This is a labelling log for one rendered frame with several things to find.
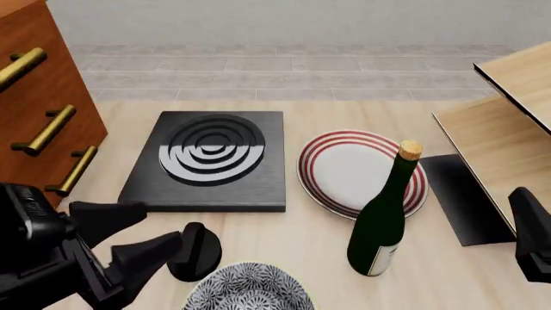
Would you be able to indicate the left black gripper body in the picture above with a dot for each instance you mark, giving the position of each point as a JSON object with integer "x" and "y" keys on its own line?
{"x": 92, "y": 268}

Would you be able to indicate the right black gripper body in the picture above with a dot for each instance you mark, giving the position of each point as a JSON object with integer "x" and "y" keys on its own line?
{"x": 538, "y": 268}

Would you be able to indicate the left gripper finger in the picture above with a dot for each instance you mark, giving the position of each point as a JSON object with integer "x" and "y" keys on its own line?
{"x": 107, "y": 216}
{"x": 142, "y": 258}

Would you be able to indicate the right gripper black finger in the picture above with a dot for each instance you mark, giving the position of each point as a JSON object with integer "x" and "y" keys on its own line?
{"x": 531, "y": 223}

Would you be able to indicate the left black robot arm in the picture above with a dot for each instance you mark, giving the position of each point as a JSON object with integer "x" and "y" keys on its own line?
{"x": 30, "y": 232}

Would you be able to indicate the round black stove knob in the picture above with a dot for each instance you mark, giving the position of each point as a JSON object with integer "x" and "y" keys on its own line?
{"x": 198, "y": 252}

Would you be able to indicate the black-and-white patterned bowl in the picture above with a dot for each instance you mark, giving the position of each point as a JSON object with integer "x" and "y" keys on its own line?
{"x": 249, "y": 287}

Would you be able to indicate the flat black stove plate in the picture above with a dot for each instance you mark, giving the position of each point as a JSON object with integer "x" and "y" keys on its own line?
{"x": 258, "y": 181}

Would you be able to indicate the pale wooden rack, black base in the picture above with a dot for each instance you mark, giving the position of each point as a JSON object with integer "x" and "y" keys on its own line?
{"x": 495, "y": 135}

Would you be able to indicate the wooden cabinet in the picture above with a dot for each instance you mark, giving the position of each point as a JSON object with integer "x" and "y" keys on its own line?
{"x": 51, "y": 80}

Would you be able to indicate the dark green corked wine bottle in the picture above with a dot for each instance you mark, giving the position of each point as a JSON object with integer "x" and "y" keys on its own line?
{"x": 379, "y": 223}

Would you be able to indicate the white plate with red rings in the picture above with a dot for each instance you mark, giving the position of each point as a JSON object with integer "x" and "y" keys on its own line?
{"x": 348, "y": 171}

